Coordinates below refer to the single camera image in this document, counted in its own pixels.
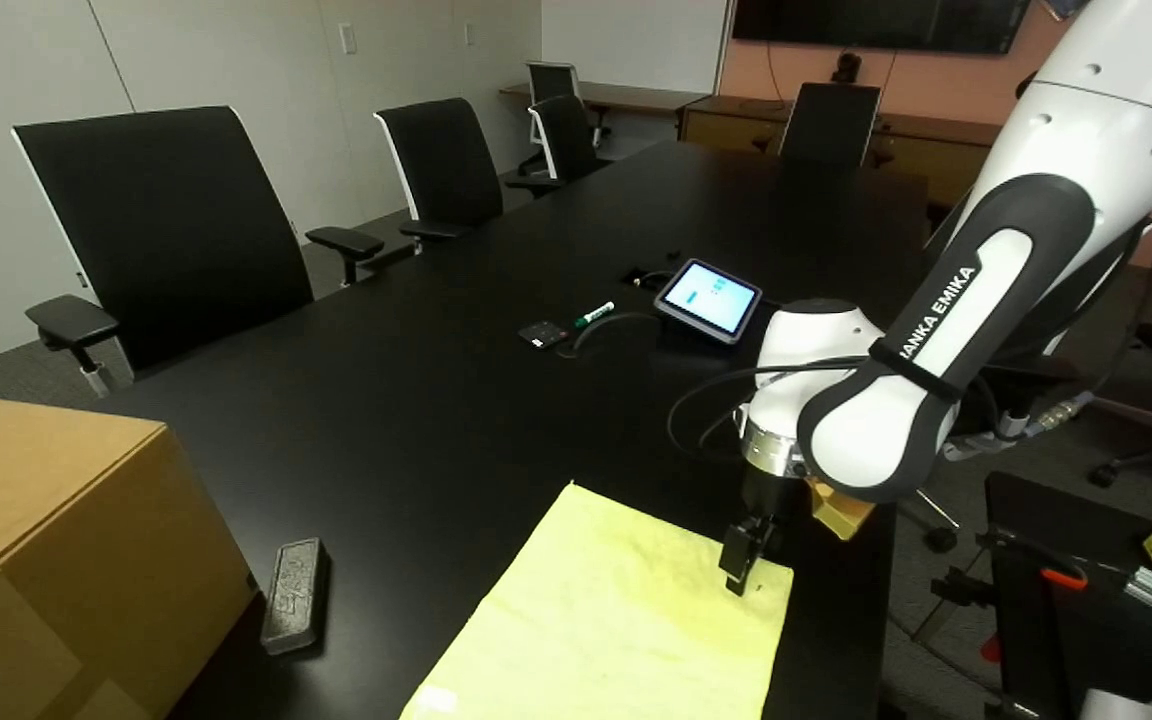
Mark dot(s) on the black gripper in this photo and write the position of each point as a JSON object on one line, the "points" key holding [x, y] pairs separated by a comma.
{"points": [[764, 527]]}

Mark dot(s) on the yellow-green towel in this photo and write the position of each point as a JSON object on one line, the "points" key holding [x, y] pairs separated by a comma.
{"points": [[608, 613]]}

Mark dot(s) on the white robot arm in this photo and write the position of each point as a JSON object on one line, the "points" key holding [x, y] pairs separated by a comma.
{"points": [[1053, 211]]}

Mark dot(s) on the tablet with lit screen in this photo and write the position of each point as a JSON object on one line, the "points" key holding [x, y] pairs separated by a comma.
{"points": [[708, 298]]}

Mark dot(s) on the small black device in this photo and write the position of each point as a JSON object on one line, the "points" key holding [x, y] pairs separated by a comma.
{"points": [[540, 332]]}

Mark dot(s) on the black equipment cart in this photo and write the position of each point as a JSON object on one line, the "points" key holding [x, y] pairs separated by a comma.
{"points": [[1064, 617]]}

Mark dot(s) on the black office chair far end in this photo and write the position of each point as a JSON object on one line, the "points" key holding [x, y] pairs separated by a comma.
{"points": [[829, 122]]}

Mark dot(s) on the black remote control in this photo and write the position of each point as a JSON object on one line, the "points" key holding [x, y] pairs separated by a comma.
{"points": [[288, 606]]}

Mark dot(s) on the wooden credenza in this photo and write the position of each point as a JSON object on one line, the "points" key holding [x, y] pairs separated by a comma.
{"points": [[947, 155]]}

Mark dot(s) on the black office chair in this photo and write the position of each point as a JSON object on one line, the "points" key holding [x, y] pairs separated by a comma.
{"points": [[178, 229], [566, 126], [445, 168]]}

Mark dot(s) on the black office chair near left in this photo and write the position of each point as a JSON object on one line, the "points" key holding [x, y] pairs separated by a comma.
{"points": [[178, 229]]}

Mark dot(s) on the cardboard box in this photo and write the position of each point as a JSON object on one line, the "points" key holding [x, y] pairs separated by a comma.
{"points": [[118, 573]]}

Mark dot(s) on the wall television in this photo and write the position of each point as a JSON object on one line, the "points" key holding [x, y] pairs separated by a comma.
{"points": [[907, 25]]}

